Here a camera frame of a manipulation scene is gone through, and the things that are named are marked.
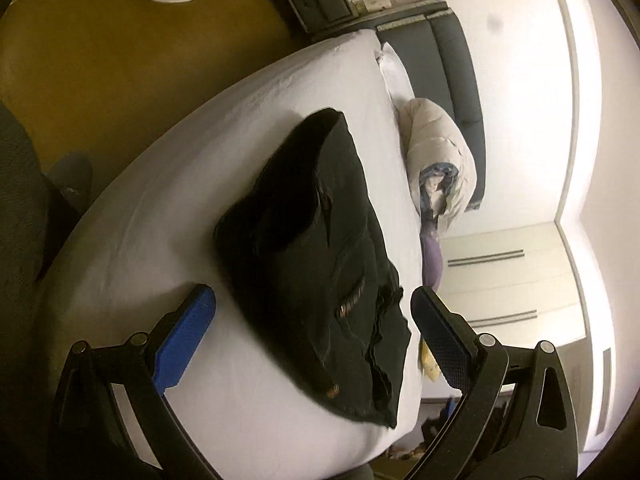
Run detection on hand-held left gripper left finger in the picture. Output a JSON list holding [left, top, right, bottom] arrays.
[[47, 284, 223, 480]]

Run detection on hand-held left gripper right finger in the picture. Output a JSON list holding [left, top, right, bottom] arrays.
[[405, 286, 581, 480]]

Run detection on black denim pants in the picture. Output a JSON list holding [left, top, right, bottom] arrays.
[[214, 107, 413, 430]]

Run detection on yellow cushion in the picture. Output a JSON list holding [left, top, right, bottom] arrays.
[[419, 340, 441, 382]]

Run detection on purple cushion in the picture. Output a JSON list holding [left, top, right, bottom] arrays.
[[419, 212, 444, 291]]

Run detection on bed with white sheet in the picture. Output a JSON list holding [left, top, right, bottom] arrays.
[[30, 27, 426, 476]]

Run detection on bundled cream duvet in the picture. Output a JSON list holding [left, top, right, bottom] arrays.
[[395, 97, 476, 218]]

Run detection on white pillow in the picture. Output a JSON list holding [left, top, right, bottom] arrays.
[[375, 42, 416, 103]]

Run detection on grey padded headboard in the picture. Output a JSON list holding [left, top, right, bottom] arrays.
[[375, 0, 487, 210]]

